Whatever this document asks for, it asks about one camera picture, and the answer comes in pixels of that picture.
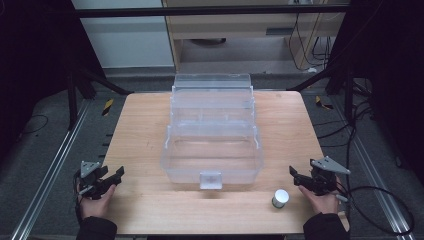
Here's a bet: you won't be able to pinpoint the clear plastic tiered storage box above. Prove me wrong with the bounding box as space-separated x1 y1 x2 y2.
159 73 264 191

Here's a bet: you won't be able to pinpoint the person's right hand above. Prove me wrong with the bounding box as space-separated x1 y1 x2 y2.
297 176 344 215

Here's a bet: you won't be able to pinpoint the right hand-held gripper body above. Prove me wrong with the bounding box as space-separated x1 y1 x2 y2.
309 155 352 197

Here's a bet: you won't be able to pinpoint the light wooden desk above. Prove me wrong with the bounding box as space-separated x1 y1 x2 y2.
161 0 349 72

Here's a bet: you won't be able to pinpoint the dark curtain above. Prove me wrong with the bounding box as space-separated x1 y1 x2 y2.
0 0 107 161
328 0 424 188

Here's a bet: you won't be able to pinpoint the aluminium floor rail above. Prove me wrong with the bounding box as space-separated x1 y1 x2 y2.
9 99 92 240
331 97 413 240

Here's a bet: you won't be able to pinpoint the black hanging desk cables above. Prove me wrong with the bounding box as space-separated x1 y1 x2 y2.
288 13 334 73

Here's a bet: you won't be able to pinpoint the yellow black striped tape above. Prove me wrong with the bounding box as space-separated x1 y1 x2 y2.
315 95 334 111
101 98 115 117

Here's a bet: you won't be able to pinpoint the small white round jar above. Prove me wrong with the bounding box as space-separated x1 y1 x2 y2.
271 188 291 210

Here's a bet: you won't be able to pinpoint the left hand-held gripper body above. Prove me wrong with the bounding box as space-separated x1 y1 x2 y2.
73 160 110 201

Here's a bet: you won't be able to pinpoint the thin black floor cable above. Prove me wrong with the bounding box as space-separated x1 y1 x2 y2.
19 114 50 137

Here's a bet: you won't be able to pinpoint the white cabinet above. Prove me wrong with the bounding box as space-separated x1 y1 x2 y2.
70 0 175 70

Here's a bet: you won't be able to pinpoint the black floor cables bundle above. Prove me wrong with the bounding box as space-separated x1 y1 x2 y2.
313 79 378 188

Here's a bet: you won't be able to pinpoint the black metal stand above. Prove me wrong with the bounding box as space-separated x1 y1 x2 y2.
286 61 355 125
65 64 134 132

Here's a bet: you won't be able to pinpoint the black horizontal bar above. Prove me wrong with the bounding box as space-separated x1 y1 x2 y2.
73 4 352 19

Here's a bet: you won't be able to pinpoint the person's left hand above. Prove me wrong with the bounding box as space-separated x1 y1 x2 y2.
77 183 117 221

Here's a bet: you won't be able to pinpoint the black looped cable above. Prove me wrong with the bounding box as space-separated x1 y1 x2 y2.
337 185 416 236

